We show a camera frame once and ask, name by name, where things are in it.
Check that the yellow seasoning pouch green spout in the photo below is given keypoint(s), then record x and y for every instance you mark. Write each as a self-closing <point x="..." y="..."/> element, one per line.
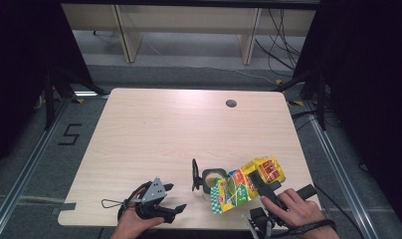
<point x="242" y="189"/>

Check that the black metal stand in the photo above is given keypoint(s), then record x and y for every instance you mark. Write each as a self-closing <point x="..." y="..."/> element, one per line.
<point x="50" y="99"/>
<point x="320" y="99"/>

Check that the person's left hand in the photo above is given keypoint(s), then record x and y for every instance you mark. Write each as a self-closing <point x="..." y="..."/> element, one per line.
<point x="129" y="225"/>

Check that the black curtain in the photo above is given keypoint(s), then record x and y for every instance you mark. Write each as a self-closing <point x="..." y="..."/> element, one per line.
<point x="20" y="66"/>
<point x="371" y="83"/>

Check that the aluminium floor rail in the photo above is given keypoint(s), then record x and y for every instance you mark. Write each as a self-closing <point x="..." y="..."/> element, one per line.
<point x="30" y="159"/>
<point x="338" y="166"/>

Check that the light wooden shelf unit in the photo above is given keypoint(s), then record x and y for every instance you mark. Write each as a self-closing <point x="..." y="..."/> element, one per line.
<point x="189" y="20"/>

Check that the yellow tape piece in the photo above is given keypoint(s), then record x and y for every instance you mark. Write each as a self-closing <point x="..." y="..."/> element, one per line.
<point x="279" y="81"/>
<point x="298" y="103"/>
<point x="79" y="100"/>

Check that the person's right hand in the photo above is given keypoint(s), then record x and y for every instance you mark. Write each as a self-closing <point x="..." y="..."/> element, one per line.
<point x="295" y="210"/>

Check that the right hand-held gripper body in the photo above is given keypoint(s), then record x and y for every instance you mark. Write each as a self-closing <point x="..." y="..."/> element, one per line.
<point x="260" y="219"/>

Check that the grey tape strip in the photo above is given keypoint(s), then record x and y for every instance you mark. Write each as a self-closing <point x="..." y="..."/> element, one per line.
<point x="64" y="207"/>

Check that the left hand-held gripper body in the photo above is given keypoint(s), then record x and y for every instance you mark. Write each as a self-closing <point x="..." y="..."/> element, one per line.
<point x="155" y="193"/>

